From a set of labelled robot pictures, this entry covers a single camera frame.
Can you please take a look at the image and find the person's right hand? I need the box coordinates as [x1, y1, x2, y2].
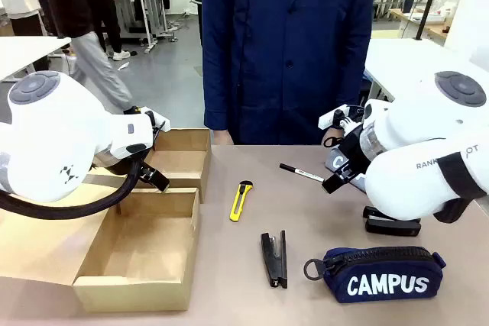
[212, 129, 235, 147]

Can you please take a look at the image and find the white table with white legs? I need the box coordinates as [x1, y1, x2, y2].
[0, 37, 73, 83]

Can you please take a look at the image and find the yellow utility knife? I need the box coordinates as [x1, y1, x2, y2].
[229, 180, 254, 222]

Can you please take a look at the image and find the navy Campus pencil case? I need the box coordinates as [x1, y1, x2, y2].
[303, 246, 447, 304]

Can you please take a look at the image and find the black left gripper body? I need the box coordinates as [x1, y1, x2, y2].
[93, 149, 153, 179]

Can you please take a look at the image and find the slim black stapler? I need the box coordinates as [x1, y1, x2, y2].
[261, 230, 288, 289]

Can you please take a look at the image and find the person in blue coat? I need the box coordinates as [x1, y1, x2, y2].
[201, 0, 375, 147]

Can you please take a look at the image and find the black tripod pole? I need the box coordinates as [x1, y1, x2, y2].
[415, 0, 445, 41]

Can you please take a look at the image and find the grey desk with brown top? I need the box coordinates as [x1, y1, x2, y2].
[113, 0, 170, 54]

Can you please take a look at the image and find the bulky black stapler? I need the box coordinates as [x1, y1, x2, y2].
[362, 205, 422, 237]

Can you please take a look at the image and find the person dressed in black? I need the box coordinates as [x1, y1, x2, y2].
[88, 0, 131, 62]

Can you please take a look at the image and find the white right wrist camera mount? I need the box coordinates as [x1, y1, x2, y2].
[318, 103, 368, 131]

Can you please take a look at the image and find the black left arm cable sleeve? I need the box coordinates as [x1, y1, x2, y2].
[0, 121, 167, 221]

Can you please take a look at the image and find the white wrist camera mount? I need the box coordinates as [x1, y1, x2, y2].
[318, 103, 368, 131]
[124, 106, 171, 133]

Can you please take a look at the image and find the person in grey trousers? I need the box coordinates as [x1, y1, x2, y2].
[28, 0, 135, 115]

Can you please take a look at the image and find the black strap on right arm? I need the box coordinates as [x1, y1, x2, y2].
[437, 152, 487, 201]

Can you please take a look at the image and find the black right arm cable sleeve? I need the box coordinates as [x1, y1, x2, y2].
[433, 196, 475, 224]

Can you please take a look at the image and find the black arm cable sleeve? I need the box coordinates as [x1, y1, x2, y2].
[0, 121, 167, 221]
[433, 196, 475, 224]

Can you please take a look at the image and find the wooden table with clutter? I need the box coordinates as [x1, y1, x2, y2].
[388, 7, 456, 41]

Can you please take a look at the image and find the black marker pen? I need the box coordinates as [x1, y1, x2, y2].
[279, 163, 325, 183]

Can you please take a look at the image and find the brown cardboard box with lid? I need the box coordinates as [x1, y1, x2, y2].
[84, 128, 212, 204]
[0, 187, 202, 312]

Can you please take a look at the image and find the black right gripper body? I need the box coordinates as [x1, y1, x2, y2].
[335, 127, 371, 186]

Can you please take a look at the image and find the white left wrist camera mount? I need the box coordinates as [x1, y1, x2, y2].
[124, 106, 171, 133]

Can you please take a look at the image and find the large white table rounded corner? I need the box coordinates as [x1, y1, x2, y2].
[362, 37, 489, 104]

